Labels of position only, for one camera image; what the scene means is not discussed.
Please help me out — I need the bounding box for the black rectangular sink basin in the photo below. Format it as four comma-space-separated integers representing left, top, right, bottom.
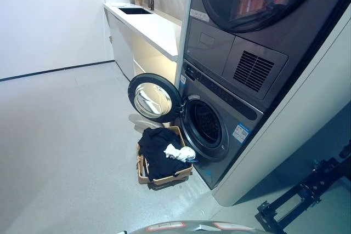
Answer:
117, 5, 154, 15

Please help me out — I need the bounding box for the white cloth garment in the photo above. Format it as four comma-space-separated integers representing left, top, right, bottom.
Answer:
163, 146, 196, 163

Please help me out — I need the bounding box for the grey stacked tumble dryer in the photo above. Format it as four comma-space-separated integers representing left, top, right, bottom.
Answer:
183, 0, 351, 114

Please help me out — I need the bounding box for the black metal stand frame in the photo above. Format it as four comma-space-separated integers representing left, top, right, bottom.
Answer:
254, 157, 351, 229

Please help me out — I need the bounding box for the white appliance cabinet surround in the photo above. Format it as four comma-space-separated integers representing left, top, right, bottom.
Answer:
174, 0, 351, 207

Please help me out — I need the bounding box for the round washing machine door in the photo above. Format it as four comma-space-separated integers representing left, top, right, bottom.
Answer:
127, 73, 184, 124

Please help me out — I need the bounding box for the white dryer sticker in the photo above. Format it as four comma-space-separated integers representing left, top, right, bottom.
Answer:
190, 9, 208, 21

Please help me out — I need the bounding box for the woven tan laundry basket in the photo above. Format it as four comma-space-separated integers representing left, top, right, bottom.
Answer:
136, 125, 194, 185

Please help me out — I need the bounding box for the black garment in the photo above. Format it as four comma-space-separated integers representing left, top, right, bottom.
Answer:
138, 128, 193, 182

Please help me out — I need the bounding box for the grey robot torso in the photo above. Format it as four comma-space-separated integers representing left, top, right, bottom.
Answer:
124, 219, 264, 234

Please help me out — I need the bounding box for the white counter cabinet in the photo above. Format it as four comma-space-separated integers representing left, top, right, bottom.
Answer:
103, 2, 182, 81

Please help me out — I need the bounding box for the grey front-load washing machine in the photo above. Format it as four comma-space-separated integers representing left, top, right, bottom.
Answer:
179, 58, 264, 190

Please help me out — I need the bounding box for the blue white energy label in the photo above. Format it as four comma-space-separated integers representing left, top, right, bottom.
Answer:
233, 122, 250, 143

